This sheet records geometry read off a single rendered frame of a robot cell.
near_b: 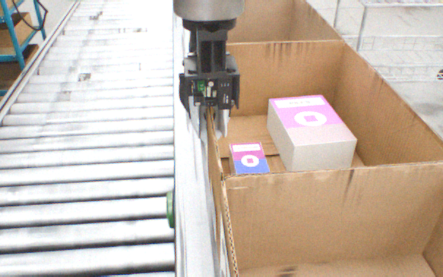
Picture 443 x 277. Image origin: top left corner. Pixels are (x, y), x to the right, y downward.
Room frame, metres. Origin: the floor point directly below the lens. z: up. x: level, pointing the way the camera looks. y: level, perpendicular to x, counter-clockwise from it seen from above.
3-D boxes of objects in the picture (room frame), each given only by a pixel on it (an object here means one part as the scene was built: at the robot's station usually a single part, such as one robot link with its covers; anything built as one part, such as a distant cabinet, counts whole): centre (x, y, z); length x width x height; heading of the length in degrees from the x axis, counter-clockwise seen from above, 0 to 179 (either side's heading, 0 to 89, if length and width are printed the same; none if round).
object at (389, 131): (0.54, -0.13, 0.96); 0.39 x 0.29 x 0.17; 6
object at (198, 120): (0.50, 0.03, 1.01); 0.06 x 0.03 x 0.09; 6
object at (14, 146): (0.85, 0.36, 0.72); 0.52 x 0.05 x 0.05; 96
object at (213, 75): (0.50, 0.01, 1.11); 0.09 x 0.08 x 0.12; 6
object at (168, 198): (0.52, 0.09, 0.81); 0.07 x 0.01 x 0.07; 6
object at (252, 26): (0.93, -0.09, 0.97); 0.39 x 0.29 x 0.17; 6
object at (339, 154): (0.61, -0.17, 0.92); 0.16 x 0.11 x 0.07; 9
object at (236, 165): (0.52, -0.05, 0.91); 0.10 x 0.06 x 0.05; 6
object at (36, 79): (1.24, 0.40, 0.72); 0.52 x 0.05 x 0.05; 96
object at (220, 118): (0.51, -0.01, 1.01); 0.06 x 0.03 x 0.09; 6
